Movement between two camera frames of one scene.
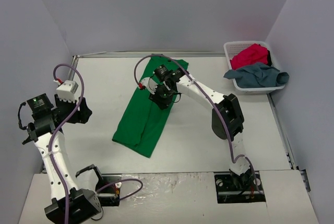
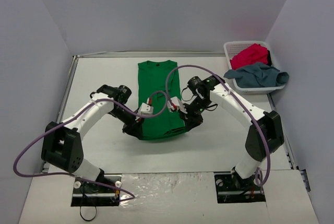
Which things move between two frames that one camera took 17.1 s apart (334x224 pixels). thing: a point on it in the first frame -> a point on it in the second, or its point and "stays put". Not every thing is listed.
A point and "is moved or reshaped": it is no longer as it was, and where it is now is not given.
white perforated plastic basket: (232, 48) stays put
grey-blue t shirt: (257, 75) stays put
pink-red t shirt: (255, 53) stays put
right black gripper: (160, 99) -> (191, 120)
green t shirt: (143, 121) is moved or reshaped
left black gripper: (72, 109) -> (134, 128)
